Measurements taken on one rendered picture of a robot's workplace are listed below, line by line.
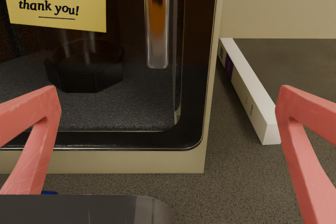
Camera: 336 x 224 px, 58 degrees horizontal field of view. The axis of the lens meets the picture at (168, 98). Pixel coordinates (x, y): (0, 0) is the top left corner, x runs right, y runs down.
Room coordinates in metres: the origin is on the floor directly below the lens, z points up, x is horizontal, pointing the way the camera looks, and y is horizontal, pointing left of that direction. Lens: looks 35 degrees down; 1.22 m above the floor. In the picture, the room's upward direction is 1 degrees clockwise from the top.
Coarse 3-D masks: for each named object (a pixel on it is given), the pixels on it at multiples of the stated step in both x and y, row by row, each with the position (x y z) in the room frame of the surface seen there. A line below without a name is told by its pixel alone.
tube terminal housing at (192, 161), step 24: (216, 0) 0.25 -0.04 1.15; (216, 24) 0.25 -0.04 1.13; (216, 48) 0.25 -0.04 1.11; (0, 168) 0.24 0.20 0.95; (48, 168) 0.24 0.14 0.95; (72, 168) 0.24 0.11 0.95; (96, 168) 0.25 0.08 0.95; (120, 168) 0.25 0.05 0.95; (144, 168) 0.25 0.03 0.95; (168, 168) 0.25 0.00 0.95; (192, 168) 0.25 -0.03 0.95
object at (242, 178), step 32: (256, 64) 0.52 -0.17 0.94; (288, 64) 0.53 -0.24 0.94; (320, 64) 0.53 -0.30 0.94; (224, 96) 0.41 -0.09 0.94; (320, 96) 0.42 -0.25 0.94; (224, 128) 0.33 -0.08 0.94; (224, 160) 0.27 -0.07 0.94; (256, 160) 0.27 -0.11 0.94; (320, 160) 0.27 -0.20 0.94; (64, 192) 0.22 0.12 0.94; (96, 192) 0.22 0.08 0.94; (128, 192) 0.22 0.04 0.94; (160, 192) 0.22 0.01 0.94; (192, 192) 0.22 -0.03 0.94; (224, 192) 0.22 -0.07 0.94; (256, 192) 0.22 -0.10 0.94; (288, 192) 0.22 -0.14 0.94
